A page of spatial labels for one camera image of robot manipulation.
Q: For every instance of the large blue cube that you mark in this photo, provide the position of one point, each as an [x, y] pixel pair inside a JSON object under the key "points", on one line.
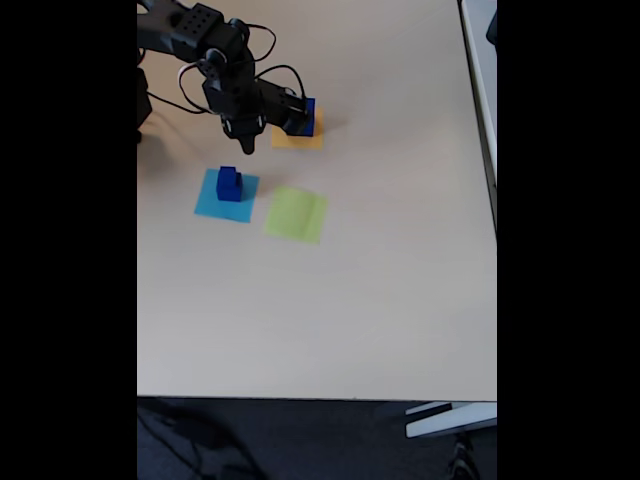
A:
{"points": [[310, 120]]}

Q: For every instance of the orange paper square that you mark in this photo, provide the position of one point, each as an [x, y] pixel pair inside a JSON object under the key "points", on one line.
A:
{"points": [[300, 142]]}

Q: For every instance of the light blue paper square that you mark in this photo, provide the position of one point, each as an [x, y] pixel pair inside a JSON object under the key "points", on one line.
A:
{"points": [[215, 210]]}

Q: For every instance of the green paper square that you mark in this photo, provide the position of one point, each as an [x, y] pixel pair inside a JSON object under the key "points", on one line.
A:
{"points": [[295, 215]]}

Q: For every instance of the mid-small blue cube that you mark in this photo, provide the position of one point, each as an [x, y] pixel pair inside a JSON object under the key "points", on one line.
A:
{"points": [[227, 175]]}

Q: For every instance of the medium blue cube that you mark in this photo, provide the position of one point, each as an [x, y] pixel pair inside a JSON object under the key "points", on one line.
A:
{"points": [[230, 192]]}

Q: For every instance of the dark object on adjacent table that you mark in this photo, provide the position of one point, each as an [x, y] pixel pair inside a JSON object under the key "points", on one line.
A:
{"points": [[492, 27]]}

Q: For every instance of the white table foot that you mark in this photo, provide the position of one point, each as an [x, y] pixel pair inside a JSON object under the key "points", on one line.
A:
{"points": [[450, 420]]}

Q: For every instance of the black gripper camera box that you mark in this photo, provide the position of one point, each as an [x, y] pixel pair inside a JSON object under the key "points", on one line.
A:
{"points": [[282, 105]]}

